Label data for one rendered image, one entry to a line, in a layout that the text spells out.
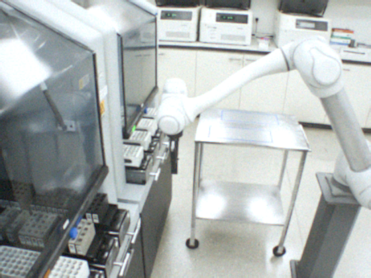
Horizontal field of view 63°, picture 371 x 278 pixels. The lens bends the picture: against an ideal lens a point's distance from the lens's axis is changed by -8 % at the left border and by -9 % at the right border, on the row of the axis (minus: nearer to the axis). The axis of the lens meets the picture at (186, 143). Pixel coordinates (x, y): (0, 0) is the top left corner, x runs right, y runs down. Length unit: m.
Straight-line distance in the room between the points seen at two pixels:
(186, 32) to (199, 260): 2.39
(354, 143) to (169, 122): 0.70
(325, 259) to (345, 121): 0.94
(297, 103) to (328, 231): 2.30
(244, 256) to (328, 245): 0.60
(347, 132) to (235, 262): 1.21
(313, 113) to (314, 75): 2.87
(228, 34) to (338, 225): 2.43
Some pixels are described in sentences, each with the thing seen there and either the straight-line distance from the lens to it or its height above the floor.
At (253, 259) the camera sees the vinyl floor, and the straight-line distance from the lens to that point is 2.21.
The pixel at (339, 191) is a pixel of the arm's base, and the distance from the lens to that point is 1.68.
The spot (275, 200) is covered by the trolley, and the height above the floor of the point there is 0.28.
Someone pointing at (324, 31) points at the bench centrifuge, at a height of 1.14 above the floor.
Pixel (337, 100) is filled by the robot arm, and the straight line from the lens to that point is 1.22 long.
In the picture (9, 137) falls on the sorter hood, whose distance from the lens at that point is 0.68.
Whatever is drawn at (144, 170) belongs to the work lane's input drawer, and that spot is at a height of 0.80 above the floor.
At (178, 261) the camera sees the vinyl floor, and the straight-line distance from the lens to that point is 2.15.
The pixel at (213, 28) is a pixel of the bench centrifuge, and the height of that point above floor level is 1.07.
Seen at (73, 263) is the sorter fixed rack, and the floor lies 0.85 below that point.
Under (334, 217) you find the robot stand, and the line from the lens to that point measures 1.75.
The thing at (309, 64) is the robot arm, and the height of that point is 1.37.
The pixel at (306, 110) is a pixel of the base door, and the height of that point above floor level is 0.23.
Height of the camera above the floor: 1.63
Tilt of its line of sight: 29 degrees down
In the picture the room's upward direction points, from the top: 2 degrees clockwise
